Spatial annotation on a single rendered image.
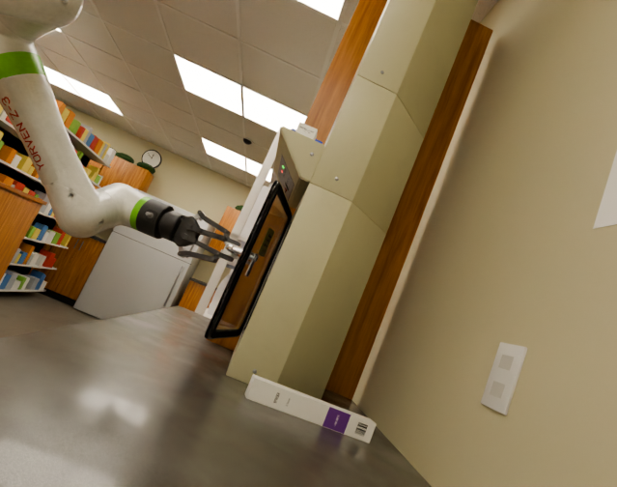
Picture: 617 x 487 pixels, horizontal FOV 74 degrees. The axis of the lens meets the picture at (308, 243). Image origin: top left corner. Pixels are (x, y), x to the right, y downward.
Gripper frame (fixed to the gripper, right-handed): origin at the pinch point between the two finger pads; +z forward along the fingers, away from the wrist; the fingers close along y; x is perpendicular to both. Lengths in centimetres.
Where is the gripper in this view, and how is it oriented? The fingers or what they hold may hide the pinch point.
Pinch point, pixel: (237, 252)
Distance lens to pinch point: 105.1
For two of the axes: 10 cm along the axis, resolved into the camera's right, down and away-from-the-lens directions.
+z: 9.2, 3.7, -1.3
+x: 0.6, 2.0, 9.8
